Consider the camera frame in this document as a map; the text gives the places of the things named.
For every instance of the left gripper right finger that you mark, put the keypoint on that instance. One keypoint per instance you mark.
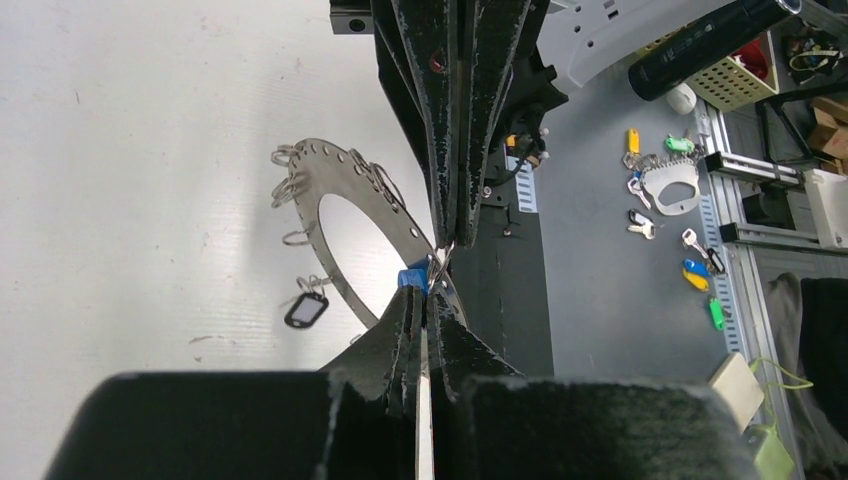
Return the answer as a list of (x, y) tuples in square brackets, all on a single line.
[(467, 430)]

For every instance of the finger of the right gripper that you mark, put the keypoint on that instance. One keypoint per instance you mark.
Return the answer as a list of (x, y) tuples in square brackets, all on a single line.
[(492, 31), (416, 47)]

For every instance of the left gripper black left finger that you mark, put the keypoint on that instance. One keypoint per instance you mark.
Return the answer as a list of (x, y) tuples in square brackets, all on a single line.
[(373, 392)]

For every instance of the blue key tag with key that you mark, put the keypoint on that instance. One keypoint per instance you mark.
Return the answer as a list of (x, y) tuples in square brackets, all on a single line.
[(415, 275)]

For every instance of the black key tag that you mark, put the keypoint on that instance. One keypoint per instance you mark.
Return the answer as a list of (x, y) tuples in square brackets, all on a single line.
[(306, 310)]

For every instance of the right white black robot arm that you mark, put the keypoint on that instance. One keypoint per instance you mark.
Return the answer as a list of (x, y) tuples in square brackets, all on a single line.
[(591, 36)]

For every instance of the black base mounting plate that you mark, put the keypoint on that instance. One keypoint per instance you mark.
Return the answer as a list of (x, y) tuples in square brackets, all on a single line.
[(501, 279)]

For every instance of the yellow key tag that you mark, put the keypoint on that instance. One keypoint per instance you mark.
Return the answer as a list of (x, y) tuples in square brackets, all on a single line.
[(633, 142), (698, 282)]

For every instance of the black cylinder bottle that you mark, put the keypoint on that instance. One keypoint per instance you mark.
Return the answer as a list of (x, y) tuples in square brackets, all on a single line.
[(705, 42)]

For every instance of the green key tag spare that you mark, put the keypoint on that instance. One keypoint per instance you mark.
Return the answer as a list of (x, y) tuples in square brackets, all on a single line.
[(680, 145)]

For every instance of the black tag key spare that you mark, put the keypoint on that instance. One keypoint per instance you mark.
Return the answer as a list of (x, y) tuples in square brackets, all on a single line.
[(641, 224)]

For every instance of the yellow key tag lower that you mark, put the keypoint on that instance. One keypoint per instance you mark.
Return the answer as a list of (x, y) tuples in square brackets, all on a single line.
[(698, 282)]

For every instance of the blue key tag spare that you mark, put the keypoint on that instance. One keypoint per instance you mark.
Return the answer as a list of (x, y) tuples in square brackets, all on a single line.
[(696, 268)]

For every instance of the white key with black tag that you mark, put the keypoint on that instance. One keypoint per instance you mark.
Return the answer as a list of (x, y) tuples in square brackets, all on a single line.
[(715, 263)]

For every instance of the green key tag lower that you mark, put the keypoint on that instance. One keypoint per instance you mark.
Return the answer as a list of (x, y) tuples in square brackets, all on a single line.
[(717, 313)]

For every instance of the yellow perforated basket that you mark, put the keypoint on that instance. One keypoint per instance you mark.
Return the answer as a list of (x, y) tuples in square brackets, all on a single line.
[(739, 80)]

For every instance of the right white cable duct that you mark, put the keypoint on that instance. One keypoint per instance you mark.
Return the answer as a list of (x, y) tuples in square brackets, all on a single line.
[(524, 182)]

